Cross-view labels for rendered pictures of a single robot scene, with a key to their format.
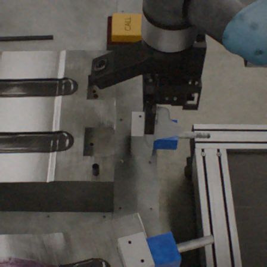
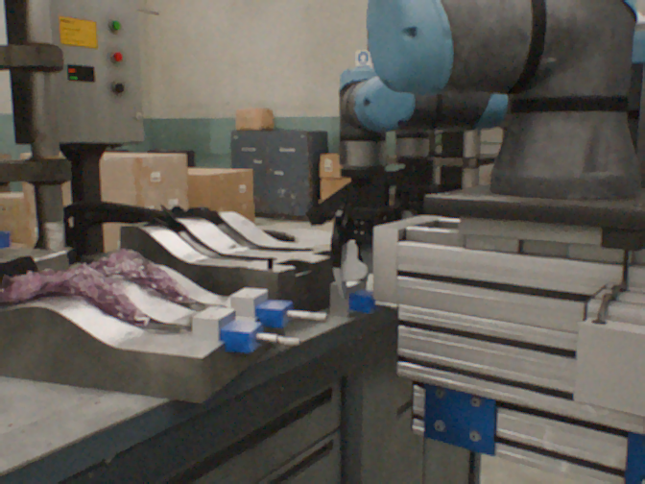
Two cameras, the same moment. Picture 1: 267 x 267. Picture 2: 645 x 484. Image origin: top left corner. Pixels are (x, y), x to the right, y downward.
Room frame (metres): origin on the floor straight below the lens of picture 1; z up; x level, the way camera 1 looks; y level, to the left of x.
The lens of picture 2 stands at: (-0.31, -0.63, 1.10)
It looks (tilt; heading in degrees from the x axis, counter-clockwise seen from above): 10 degrees down; 37
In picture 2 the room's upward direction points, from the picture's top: straight up
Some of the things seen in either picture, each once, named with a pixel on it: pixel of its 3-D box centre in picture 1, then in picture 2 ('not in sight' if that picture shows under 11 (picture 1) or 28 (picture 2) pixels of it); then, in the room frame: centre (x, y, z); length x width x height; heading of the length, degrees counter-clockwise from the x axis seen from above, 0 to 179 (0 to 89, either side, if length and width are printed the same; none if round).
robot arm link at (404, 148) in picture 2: not in sight; (412, 148); (1.02, 0.12, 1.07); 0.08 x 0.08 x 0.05
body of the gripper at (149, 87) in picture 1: (170, 67); (365, 205); (0.58, -0.05, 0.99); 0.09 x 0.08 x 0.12; 92
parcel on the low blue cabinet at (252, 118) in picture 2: not in sight; (254, 119); (6.08, 5.28, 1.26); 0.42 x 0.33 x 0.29; 96
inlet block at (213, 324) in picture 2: not in sight; (250, 337); (0.25, -0.09, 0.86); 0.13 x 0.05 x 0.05; 109
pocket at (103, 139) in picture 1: (99, 148); (293, 274); (0.51, 0.05, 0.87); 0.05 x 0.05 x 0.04; 2
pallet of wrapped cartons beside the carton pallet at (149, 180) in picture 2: not in sight; (107, 210); (2.87, 3.95, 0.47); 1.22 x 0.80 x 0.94; 100
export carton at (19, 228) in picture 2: not in sight; (24, 216); (2.81, 5.12, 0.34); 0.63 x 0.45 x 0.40; 96
